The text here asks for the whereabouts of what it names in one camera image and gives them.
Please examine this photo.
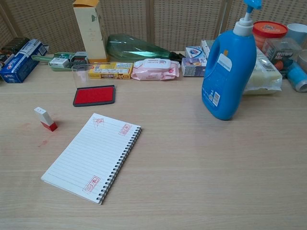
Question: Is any wooden perforated folding screen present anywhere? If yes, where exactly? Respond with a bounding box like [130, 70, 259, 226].
[0, 0, 307, 55]

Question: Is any small purple box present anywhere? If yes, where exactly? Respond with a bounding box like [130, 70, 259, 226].
[181, 57, 208, 77]

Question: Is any pink wet wipes pack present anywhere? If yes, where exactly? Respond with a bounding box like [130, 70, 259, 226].
[130, 58, 180, 81]

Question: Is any orange lid jar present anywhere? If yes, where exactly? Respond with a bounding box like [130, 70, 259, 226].
[252, 21, 288, 50]

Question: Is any blue toothpaste box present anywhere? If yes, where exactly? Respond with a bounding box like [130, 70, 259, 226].
[0, 39, 47, 84]

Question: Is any clear plastic snack box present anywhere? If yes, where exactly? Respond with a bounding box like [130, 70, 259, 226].
[262, 37, 303, 78]

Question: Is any light blue mug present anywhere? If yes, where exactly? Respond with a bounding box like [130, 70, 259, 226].
[286, 23, 307, 46]

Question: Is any small white green box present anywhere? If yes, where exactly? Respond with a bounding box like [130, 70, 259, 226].
[49, 57, 70, 68]

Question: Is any beige bowl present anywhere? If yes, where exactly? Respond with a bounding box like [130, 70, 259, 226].
[297, 49, 307, 67]

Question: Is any white spiral lined notebook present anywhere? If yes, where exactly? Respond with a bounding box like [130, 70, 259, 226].
[41, 113, 142, 206]

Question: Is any yellow flat box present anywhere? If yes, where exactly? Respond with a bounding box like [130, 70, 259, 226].
[88, 62, 134, 80]

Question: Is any red ink pad clear lid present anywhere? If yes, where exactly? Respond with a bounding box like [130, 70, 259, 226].
[71, 62, 117, 107]

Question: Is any green tray with handle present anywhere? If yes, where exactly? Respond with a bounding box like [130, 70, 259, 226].
[31, 52, 80, 72]

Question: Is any blue detergent pump bottle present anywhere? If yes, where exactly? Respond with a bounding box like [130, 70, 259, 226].
[201, 0, 262, 121]

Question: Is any blue cylindrical tube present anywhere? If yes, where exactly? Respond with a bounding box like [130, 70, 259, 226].
[287, 61, 307, 93]

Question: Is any tall beige orange carton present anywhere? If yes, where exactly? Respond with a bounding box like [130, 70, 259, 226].
[72, 0, 108, 63]

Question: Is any green plastic bottle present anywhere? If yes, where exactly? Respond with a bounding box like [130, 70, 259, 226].
[106, 34, 185, 62]

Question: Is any blue white soap box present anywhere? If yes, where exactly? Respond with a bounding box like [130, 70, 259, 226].
[185, 46, 207, 59]

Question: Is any white red stamp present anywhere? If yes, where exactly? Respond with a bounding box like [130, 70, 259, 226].
[34, 106, 59, 132]

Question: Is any pastel multipack box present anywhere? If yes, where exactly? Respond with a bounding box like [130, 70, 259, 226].
[201, 39, 215, 58]

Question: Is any clear long plastic package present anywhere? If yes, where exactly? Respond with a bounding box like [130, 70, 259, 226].
[243, 46, 283, 96]

